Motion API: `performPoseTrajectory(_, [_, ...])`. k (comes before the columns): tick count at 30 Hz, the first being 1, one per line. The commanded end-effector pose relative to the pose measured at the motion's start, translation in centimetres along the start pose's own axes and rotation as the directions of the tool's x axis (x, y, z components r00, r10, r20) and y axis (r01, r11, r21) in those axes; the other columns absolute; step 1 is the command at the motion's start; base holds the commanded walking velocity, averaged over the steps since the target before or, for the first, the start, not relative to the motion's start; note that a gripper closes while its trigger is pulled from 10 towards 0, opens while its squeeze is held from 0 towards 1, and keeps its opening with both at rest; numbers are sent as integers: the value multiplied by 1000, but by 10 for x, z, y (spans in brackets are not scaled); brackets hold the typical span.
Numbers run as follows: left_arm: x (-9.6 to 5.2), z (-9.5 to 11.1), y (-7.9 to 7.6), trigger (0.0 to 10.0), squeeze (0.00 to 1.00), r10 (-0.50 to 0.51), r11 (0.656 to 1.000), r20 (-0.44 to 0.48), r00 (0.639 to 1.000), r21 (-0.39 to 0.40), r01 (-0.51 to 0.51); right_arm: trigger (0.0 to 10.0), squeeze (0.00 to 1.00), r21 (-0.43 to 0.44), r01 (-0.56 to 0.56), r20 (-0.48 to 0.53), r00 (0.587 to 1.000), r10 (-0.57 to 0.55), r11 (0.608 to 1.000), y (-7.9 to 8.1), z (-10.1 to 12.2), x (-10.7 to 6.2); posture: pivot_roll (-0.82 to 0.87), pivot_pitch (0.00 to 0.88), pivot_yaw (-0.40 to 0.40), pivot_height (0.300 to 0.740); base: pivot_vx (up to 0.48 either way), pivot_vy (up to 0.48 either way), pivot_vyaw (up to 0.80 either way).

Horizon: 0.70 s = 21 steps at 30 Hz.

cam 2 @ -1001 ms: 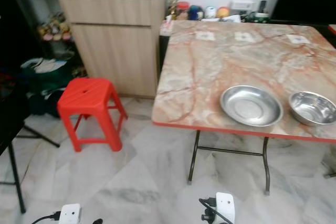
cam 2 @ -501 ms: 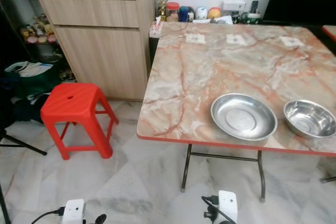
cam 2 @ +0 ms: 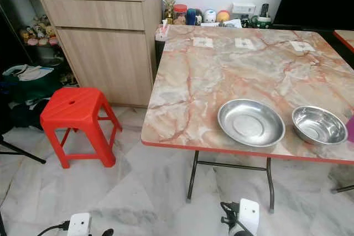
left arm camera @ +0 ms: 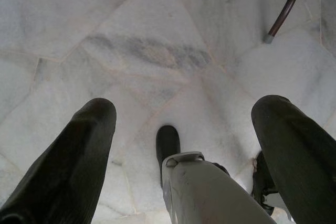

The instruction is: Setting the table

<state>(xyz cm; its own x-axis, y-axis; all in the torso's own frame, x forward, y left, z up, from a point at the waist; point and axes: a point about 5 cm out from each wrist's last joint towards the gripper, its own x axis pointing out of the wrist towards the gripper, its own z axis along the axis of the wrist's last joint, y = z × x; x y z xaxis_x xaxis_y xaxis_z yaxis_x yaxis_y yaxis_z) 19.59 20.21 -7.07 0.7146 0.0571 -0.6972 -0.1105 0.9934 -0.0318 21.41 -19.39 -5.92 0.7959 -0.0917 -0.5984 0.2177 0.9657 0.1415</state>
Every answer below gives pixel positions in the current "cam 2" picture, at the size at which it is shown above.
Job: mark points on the dark green bag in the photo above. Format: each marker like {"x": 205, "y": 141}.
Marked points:
{"x": 27, "y": 88}

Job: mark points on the black tripod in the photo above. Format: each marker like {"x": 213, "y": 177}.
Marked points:
{"x": 22, "y": 151}

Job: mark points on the red plastic stool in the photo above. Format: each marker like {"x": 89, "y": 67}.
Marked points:
{"x": 74, "y": 108}

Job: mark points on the stuffed toys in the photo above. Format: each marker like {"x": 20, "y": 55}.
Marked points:
{"x": 40, "y": 32}

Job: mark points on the light wooden cabinet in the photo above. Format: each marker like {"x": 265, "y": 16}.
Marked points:
{"x": 105, "y": 53}

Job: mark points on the tissue pack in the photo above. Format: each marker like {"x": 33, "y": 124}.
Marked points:
{"x": 162, "y": 30}

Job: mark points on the marble pattern folding table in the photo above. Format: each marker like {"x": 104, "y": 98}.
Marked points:
{"x": 199, "y": 89}

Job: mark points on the red lidded plastic jar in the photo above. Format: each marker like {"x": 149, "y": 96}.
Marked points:
{"x": 180, "y": 15}

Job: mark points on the blue cup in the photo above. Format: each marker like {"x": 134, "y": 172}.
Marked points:
{"x": 191, "y": 17}

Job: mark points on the white paper label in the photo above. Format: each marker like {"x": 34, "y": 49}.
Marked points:
{"x": 202, "y": 42}
{"x": 245, "y": 43}
{"x": 302, "y": 46}

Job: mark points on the white round figurine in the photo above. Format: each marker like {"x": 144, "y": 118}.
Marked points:
{"x": 209, "y": 16}

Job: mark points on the orange yellow round toy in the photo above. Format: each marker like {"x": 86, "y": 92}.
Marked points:
{"x": 223, "y": 15}

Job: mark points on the white papers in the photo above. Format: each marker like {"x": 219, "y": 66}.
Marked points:
{"x": 229, "y": 23}

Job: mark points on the shallow stainless steel plate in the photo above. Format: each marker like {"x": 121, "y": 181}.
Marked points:
{"x": 251, "y": 122}

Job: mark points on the green mug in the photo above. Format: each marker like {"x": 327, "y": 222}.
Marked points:
{"x": 264, "y": 22}

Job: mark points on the stainless steel bowl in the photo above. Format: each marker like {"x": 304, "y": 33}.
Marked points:
{"x": 319, "y": 124}

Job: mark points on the red edged table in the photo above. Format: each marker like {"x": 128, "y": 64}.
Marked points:
{"x": 344, "y": 39}

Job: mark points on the white wall socket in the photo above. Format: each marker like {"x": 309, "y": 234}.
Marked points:
{"x": 243, "y": 9}

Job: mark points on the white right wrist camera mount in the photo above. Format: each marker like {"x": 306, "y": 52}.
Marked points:
{"x": 249, "y": 215}

